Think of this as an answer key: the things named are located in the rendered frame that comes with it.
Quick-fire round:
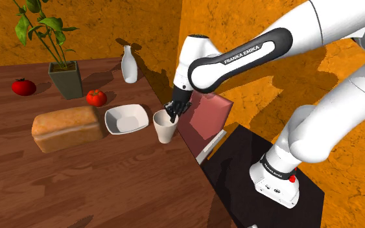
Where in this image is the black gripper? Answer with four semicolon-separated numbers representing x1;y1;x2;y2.
164;85;194;124

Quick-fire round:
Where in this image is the white cup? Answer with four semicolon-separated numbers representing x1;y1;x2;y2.
152;109;180;144

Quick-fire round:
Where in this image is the red chair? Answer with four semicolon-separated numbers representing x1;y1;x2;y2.
176;91;235;166

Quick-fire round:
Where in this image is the white square bowl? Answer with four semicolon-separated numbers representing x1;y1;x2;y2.
104;104;150;135

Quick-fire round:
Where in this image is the white bottle vase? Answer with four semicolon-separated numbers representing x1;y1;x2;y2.
121;45;138;84

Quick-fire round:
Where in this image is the red tomato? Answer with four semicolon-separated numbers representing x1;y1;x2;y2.
86;89;108;108
11;78;37;97

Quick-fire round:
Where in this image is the brown wooden table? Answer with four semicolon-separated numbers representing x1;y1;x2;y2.
0;56;237;228

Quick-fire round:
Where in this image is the black robot stand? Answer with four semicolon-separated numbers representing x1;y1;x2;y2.
200;124;326;228

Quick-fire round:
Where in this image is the loaf of bread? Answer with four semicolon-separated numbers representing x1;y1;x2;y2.
31;106;105;154

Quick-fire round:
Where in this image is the green plant in grey pot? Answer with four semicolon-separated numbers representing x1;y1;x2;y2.
12;0;84;100

